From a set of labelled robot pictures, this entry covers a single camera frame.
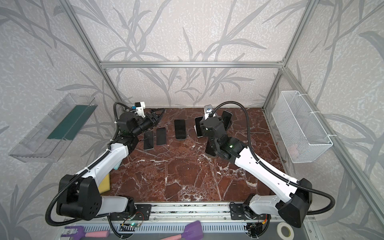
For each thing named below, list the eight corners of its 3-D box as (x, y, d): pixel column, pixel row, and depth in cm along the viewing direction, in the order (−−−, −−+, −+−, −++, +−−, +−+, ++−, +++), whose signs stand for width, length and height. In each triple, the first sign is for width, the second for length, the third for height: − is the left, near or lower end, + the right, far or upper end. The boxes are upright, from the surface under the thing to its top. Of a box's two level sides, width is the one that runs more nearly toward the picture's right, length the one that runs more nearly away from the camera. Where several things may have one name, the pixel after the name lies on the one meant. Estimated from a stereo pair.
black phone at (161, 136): (157, 145, 101) (156, 143, 99) (157, 130, 109) (156, 127, 107) (166, 144, 102) (165, 142, 99) (165, 128, 110) (165, 126, 108)
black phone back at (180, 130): (176, 140, 103) (173, 127, 91) (177, 133, 107) (174, 119, 96) (185, 140, 103) (183, 127, 91) (186, 133, 107) (184, 119, 96)
